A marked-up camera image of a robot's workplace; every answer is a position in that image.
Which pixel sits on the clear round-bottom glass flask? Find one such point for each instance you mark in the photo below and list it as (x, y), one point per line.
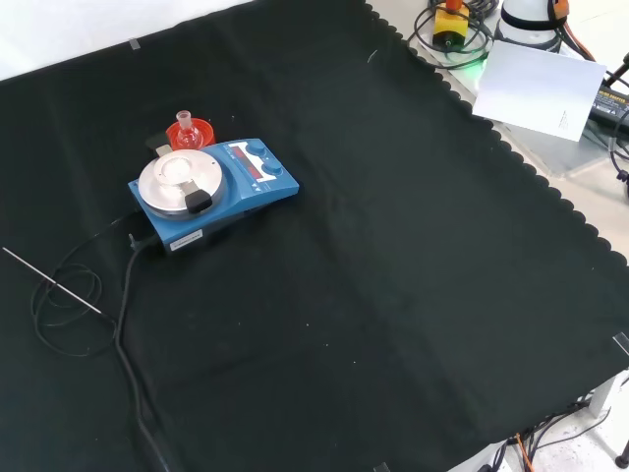
(188, 138)

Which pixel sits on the blue-base magnetic stirrer heater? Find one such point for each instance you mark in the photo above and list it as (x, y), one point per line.
(275, 189)

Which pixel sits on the black table cloth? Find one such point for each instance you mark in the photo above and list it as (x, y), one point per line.
(393, 246)

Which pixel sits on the grey tape strip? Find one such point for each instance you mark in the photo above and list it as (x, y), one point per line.
(622, 343)
(381, 467)
(134, 44)

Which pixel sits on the yellow emergency stop button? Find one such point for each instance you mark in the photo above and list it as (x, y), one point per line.
(449, 22)

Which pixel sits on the pale white board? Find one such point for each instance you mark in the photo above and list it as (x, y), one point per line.
(535, 88)

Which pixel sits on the thin steel probe rod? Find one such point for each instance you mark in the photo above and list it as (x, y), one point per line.
(49, 280)

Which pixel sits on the black power adapter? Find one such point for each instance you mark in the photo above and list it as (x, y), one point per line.
(609, 105)

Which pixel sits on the white table leg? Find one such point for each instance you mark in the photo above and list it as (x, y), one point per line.
(603, 398)

